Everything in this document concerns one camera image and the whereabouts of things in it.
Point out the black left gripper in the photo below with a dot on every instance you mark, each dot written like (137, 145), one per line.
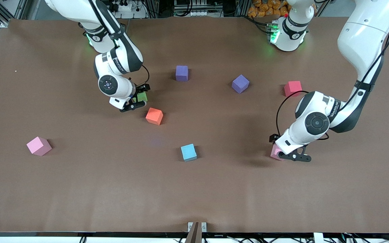
(274, 138)

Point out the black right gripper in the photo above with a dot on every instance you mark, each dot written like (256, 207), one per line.
(141, 89)

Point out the green foam cube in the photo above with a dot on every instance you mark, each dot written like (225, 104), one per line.
(143, 97)

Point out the dusky pink foam cube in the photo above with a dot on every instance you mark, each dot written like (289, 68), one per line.
(275, 152)

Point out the orange foam cube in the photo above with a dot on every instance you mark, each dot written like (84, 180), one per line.
(154, 115)

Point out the purple foam cube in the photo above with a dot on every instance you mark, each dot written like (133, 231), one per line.
(181, 72)
(240, 83)

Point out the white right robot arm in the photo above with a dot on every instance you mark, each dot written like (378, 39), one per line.
(122, 88)

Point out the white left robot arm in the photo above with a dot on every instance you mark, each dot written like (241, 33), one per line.
(363, 37)

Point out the red foam cube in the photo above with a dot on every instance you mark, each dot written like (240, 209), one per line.
(293, 87)

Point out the brown table cover sheet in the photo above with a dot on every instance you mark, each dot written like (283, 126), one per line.
(248, 195)

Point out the blue foam cube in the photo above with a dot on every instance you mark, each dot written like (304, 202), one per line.
(188, 152)

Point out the white power strip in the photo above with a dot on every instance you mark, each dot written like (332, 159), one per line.
(127, 7)

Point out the black electronics rack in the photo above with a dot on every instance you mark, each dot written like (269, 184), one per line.
(198, 8)

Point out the small white box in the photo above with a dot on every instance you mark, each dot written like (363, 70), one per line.
(318, 238)

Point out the light pink foam cube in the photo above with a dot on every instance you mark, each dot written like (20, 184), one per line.
(38, 145)

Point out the brown tapered pole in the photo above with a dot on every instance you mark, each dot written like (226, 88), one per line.
(194, 234)

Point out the orange packets pile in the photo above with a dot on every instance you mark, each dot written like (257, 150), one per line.
(265, 8)

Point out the metal clamp bracket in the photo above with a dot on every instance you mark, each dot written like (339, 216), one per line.
(190, 226)

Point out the aluminium frame profile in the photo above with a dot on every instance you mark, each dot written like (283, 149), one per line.
(21, 8)

